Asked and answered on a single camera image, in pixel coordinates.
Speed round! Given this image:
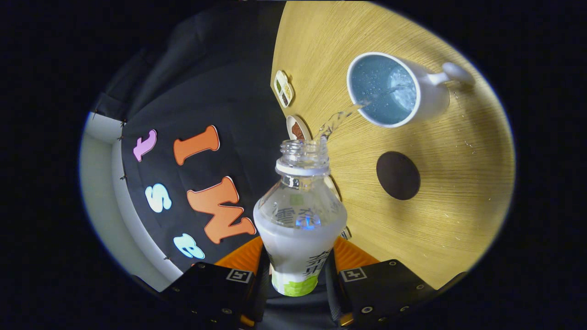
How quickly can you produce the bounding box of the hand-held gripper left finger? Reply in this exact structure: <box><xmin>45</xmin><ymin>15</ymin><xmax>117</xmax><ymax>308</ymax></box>
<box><xmin>163</xmin><ymin>236</ymin><xmax>271</xmax><ymax>329</ymax></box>

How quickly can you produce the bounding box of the wooden table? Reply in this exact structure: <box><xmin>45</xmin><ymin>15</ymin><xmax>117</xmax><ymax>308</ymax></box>
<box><xmin>271</xmin><ymin>1</ymin><xmax>515</xmax><ymax>290</ymax></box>

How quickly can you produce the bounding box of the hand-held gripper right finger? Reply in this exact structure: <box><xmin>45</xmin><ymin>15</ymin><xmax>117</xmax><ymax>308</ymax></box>
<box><xmin>323</xmin><ymin>236</ymin><xmax>438</xmax><ymax>329</ymax></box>

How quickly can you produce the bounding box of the clear white-labelled juice bottle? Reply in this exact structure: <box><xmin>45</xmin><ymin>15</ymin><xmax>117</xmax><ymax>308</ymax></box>
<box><xmin>253</xmin><ymin>139</ymin><xmax>348</xmax><ymax>297</ymax></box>

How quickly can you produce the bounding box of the dark brown round coaster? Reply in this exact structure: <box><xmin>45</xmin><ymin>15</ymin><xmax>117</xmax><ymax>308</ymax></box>
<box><xmin>376</xmin><ymin>151</ymin><xmax>421</xmax><ymax>201</ymax></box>

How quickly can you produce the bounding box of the white plate with red snacks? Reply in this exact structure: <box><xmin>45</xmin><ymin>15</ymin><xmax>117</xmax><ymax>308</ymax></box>
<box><xmin>286</xmin><ymin>115</ymin><xmax>313</xmax><ymax>141</ymax></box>

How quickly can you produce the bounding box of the white divided dish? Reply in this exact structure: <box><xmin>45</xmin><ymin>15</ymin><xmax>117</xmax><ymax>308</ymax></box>
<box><xmin>273</xmin><ymin>70</ymin><xmax>294</xmax><ymax>108</ymax></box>

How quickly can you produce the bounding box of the white cup with blue inside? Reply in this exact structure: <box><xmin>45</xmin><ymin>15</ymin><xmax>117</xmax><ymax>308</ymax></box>
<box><xmin>346</xmin><ymin>52</ymin><xmax>475</xmax><ymax>128</ymax></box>

